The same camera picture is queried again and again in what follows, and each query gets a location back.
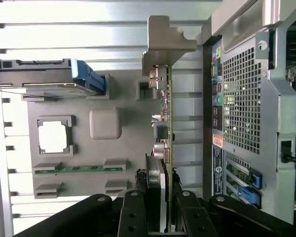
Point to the grey PC case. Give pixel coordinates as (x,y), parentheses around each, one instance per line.
(269,111)

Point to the green RAM stick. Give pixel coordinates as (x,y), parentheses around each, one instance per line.
(84,169)

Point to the dark service label sticker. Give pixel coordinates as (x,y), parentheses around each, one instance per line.
(218,170)

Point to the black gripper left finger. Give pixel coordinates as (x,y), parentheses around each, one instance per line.
(133,214)

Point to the hard disk in blue caddy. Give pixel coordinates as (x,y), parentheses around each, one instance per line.
(39,74)

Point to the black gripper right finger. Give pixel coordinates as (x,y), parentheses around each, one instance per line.
(192,217)

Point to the orange warning sticker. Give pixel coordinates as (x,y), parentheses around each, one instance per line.
(217,140)

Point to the grey plastic parts rack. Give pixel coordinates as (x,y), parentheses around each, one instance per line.
(128,123)

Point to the blue expansion slot latch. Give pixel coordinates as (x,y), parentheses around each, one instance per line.
(249,196)
(256,180)

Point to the silver CPU chip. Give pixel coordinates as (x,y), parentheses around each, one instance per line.
(53,138)

